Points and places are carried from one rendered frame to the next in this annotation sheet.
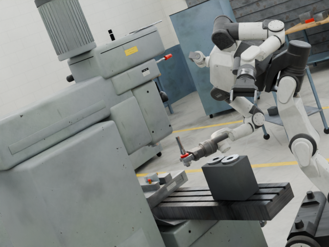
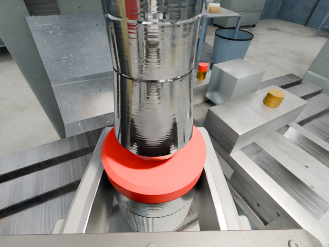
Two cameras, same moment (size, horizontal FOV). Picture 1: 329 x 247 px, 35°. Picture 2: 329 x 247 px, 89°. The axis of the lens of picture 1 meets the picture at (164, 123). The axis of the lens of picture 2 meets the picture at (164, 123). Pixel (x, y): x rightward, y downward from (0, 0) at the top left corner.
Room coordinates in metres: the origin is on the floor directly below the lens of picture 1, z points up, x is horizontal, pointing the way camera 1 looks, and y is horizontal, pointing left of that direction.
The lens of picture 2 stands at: (2.88, -0.09, 1.22)
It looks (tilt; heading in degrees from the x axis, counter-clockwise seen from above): 43 degrees down; 105
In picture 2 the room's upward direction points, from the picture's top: 2 degrees clockwise
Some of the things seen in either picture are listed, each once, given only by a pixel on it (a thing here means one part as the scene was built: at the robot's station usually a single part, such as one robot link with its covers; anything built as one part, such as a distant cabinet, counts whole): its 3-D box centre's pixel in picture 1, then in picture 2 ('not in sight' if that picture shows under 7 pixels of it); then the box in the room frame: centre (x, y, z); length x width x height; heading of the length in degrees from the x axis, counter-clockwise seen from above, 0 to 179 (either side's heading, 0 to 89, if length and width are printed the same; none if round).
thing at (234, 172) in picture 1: (229, 176); not in sight; (2.50, -0.20, 1.07); 0.22 x 0.12 x 0.20; 37
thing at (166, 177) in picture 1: (159, 178); (255, 114); (2.96, 0.15, 1.06); 0.15 x 0.06 x 0.04; 46
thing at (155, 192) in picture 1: (158, 185); (235, 121); (2.94, 0.16, 1.02); 0.35 x 0.15 x 0.11; 136
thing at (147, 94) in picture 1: (142, 113); not in sight; (2.82, 0.09, 1.47); 0.21 x 0.19 x 0.32; 43
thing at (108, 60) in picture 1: (117, 55); not in sight; (2.81, 0.10, 1.81); 0.47 x 0.26 x 0.16; 133
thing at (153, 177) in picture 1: (152, 179); (233, 84); (2.92, 0.18, 1.08); 0.06 x 0.05 x 0.06; 46
